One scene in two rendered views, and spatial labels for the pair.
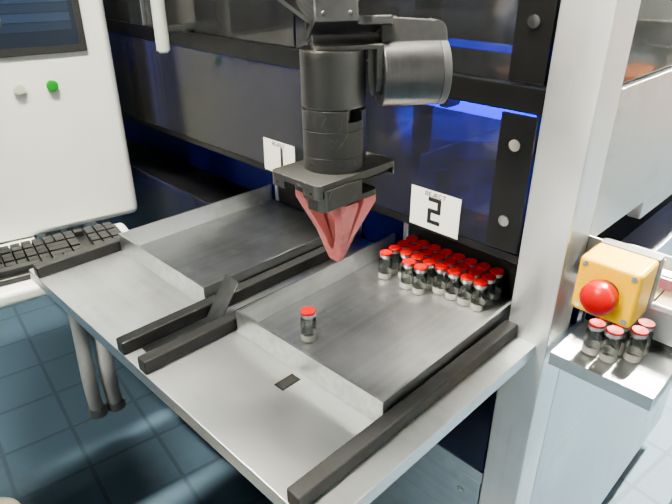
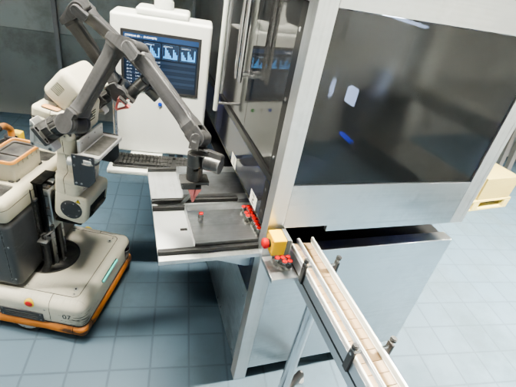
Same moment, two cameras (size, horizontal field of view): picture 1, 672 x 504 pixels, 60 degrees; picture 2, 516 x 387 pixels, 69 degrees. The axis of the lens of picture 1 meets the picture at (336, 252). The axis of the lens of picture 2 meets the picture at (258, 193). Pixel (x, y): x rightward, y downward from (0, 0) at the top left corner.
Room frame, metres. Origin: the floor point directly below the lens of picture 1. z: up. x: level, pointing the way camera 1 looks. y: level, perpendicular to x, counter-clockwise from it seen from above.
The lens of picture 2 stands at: (-0.47, -0.65, 1.88)
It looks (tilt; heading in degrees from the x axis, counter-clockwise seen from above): 32 degrees down; 22
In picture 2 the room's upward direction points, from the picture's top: 11 degrees clockwise
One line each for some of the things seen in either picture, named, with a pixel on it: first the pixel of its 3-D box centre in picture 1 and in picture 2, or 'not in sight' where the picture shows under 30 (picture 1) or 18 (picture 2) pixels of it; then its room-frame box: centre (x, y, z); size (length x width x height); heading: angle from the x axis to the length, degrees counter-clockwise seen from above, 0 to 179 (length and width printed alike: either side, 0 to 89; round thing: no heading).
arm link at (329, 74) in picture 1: (340, 76); (196, 159); (0.52, 0.00, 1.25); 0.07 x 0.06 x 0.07; 98
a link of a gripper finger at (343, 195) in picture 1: (326, 220); (190, 190); (0.51, 0.01, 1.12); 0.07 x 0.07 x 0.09; 44
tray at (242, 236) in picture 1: (243, 235); (213, 182); (0.94, 0.16, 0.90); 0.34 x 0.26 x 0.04; 135
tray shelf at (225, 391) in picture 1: (275, 298); (205, 206); (0.77, 0.09, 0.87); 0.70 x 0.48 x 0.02; 45
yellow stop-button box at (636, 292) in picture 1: (616, 282); (277, 242); (0.61, -0.34, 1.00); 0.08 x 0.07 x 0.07; 135
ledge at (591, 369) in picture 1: (619, 356); (282, 268); (0.63, -0.38, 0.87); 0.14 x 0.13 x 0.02; 135
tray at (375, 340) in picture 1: (388, 308); (228, 223); (0.70, -0.08, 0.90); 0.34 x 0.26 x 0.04; 136
